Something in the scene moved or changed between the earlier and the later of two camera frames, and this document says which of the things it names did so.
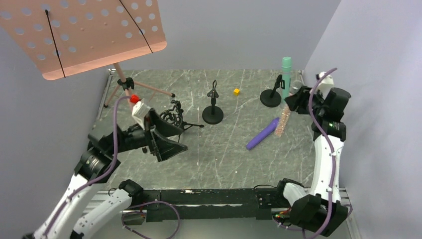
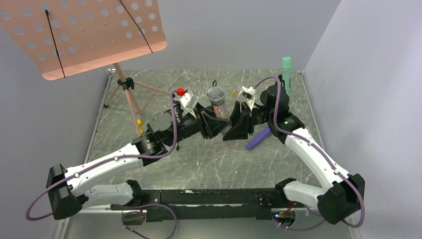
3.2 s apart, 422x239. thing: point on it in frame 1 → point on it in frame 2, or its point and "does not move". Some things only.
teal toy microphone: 286,68 does not move
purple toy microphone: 264,133 does not move
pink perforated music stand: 65,38 does not move
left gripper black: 153,141 → 203,122
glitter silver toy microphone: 283,121 → 216,95
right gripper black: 303,100 → 248,119
